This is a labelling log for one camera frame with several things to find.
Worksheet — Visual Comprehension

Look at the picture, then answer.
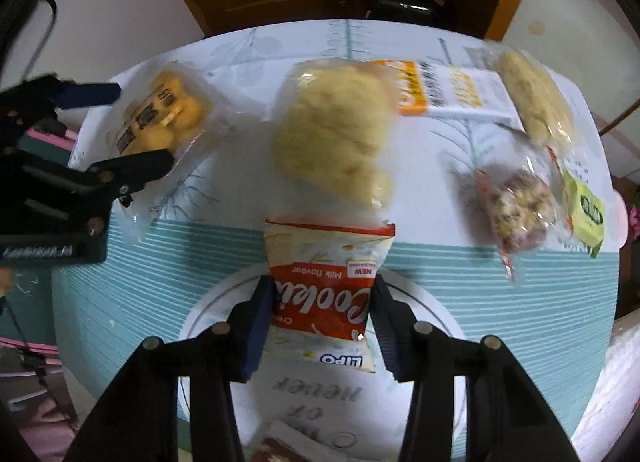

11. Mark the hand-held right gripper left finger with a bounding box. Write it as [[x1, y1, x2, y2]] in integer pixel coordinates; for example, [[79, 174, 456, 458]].
[[70, 275, 275, 462]]

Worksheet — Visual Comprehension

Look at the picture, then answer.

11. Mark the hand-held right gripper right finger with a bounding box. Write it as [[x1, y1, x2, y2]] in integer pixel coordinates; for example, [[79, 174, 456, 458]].
[[369, 274, 576, 462]]

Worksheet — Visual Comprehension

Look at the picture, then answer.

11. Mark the black cable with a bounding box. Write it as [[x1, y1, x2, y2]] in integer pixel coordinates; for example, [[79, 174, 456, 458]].
[[15, 0, 58, 88]]

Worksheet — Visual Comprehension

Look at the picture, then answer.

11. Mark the small pale bread packet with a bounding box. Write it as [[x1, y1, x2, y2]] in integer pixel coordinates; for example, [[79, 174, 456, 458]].
[[492, 44, 581, 148]]

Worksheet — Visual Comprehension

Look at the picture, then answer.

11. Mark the large pale bread packet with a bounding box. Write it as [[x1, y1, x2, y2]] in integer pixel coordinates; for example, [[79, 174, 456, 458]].
[[267, 58, 401, 215]]

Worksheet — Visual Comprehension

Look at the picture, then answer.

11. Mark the green chalkboard pink frame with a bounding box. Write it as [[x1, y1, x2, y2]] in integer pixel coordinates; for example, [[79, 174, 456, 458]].
[[0, 124, 81, 350]]

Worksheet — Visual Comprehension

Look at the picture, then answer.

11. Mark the nut cluster snack packet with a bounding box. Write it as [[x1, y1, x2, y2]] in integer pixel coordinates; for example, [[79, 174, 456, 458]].
[[472, 152, 563, 283]]

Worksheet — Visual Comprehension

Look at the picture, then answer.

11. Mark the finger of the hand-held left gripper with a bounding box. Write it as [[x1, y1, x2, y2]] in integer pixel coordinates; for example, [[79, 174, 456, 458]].
[[0, 73, 122, 118], [75, 148, 176, 205]]

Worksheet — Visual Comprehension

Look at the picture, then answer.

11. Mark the orange white snack packet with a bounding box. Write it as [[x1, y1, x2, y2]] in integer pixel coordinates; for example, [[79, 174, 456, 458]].
[[372, 59, 526, 133]]

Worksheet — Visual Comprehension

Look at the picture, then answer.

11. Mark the green snack packet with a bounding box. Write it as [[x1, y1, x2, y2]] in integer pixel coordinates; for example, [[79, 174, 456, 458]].
[[562, 169, 608, 259]]

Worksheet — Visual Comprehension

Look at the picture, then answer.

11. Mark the red white cookie packet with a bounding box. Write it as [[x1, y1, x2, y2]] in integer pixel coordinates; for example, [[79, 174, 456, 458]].
[[263, 218, 397, 374]]

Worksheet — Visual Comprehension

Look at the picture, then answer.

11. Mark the yellow cube cake packet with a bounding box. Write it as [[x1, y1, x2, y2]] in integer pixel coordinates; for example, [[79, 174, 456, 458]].
[[102, 62, 236, 173]]

